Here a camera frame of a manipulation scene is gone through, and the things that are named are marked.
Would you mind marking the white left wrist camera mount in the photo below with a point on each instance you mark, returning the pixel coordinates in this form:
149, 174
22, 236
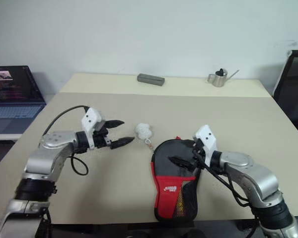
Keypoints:
90, 119

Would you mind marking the black office chair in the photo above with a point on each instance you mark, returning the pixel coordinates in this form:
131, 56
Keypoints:
295, 94

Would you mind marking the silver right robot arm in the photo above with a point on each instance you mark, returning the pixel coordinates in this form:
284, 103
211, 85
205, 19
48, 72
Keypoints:
258, 178

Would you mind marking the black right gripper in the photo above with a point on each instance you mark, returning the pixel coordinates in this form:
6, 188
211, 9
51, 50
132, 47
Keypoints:
198, 158

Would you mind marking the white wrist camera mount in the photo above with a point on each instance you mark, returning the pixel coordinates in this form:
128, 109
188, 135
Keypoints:
90, 119
206, 136

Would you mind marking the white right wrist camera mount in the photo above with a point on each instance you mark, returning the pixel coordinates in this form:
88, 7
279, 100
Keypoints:
206, 136

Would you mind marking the open laptop computer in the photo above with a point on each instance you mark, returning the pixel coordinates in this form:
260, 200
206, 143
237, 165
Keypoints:
12, 86

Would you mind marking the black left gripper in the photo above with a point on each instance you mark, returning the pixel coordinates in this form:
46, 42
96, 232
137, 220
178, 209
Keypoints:
100, 138

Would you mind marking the black red paddle case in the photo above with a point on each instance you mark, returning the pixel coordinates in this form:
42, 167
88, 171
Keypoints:
167, 189

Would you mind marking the grey rectangular box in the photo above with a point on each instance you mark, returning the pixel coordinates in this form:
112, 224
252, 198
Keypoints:
150, 79

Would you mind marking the beige table cover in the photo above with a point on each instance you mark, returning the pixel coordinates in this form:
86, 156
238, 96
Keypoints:
114, 188

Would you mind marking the small metal watering can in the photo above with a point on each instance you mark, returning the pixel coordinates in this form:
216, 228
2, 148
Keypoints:
219, 79

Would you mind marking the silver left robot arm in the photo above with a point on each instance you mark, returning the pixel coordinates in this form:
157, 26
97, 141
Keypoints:
47, 158

